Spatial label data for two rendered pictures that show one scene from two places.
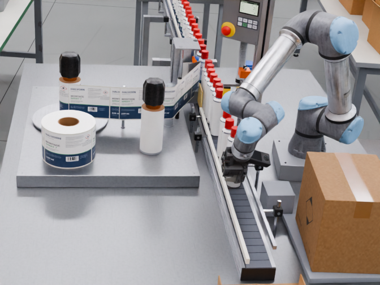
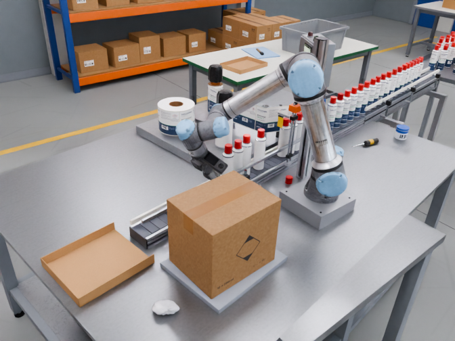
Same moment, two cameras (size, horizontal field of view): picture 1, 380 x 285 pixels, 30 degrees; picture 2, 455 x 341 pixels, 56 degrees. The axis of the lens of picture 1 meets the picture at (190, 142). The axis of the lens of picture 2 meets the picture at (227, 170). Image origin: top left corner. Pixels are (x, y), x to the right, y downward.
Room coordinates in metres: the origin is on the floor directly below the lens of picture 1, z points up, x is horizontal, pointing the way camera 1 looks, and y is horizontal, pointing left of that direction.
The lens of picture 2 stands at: (1.24, -1.45, 1.94)
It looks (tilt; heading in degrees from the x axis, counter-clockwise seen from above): 31 degrees down; 52
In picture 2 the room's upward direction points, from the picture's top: 2 degrees clockwise
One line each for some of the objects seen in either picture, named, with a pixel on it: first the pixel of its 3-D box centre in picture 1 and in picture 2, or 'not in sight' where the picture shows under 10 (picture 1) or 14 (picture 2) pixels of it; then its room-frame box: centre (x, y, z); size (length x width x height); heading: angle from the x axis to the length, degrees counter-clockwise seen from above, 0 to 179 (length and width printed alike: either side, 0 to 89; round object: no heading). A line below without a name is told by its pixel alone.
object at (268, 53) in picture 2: not in sight; (260, 52); (3.91, 1.56, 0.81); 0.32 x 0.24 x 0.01; 78
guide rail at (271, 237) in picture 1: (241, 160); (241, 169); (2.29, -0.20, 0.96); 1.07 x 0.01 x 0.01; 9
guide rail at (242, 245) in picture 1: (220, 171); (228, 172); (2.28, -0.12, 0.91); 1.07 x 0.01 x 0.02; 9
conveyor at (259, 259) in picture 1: (217, 145); (273, 163); (2.57, -0.11, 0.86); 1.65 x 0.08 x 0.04; 9
